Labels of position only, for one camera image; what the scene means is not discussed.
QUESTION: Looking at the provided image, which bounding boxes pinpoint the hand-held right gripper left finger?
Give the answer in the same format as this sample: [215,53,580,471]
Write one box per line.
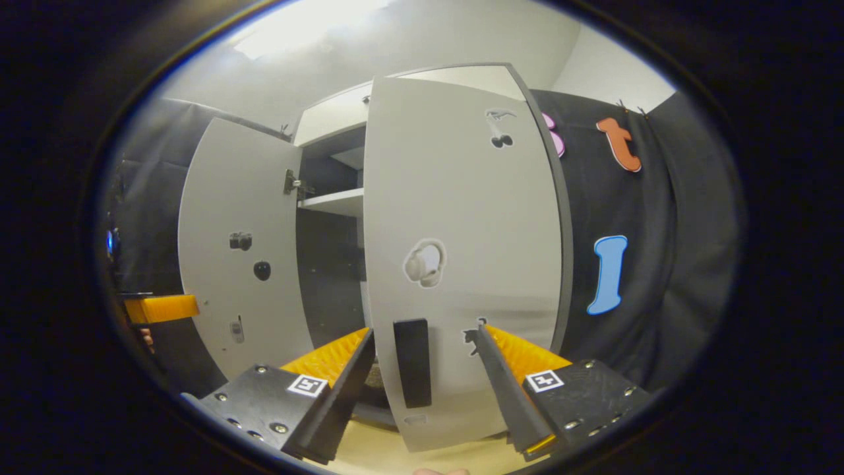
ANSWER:
[198,327,377,466]

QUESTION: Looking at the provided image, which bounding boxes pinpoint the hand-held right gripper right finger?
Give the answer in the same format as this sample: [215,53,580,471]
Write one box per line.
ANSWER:
[476,323,653,462]

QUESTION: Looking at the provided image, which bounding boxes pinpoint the white shoe cabinet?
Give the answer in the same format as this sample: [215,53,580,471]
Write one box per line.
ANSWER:
[290,63,574,429]

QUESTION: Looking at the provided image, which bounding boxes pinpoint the white shoe cabinet door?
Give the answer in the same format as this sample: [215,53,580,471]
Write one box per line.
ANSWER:
[363,64,574,454]
[178,117,316,382]

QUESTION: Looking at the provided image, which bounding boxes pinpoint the metal door hinge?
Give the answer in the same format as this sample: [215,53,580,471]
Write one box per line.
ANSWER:
[284,169,316,200]

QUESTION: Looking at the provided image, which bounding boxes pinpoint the white cabinet shelf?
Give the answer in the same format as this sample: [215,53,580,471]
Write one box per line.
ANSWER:
[298,188,365,218]

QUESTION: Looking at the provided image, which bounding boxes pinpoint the black door handle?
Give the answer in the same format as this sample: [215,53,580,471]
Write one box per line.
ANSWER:
[394,319,433,408]

